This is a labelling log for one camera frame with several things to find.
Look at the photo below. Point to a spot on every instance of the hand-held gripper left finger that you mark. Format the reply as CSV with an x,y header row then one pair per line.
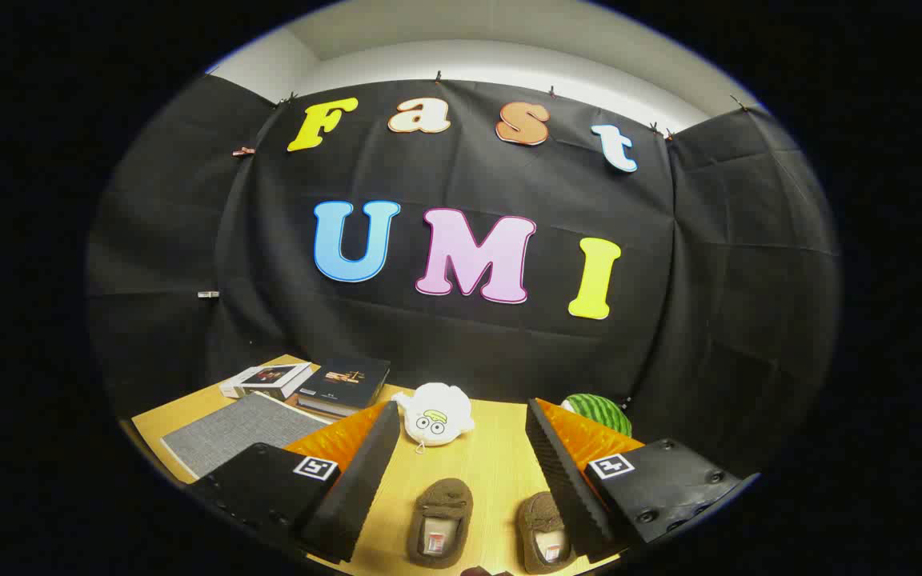
x,y
365,480

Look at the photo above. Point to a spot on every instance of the white plush toy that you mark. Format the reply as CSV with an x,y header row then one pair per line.
x,y
437,412

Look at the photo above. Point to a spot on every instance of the brown-spine book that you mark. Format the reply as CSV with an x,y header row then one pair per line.
x,y
325,406

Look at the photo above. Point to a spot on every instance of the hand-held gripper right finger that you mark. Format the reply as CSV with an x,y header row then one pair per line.
x,y
565,488

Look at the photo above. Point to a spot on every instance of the dark-cover book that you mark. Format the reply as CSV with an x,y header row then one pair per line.
x,y
349,378

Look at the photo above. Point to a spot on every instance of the white-cover book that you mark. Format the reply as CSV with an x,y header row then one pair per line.
x,y
265,378

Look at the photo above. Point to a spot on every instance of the brown fuzzy slipper shoe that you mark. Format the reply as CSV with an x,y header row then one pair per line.
x,y
439,512
543,520

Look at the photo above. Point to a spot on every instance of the grey fabric storage box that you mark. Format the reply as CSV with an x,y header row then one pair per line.
x,y
237,432

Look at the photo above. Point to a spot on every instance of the watermelon slice plush toy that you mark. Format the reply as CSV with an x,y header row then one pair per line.
x,y
601,412

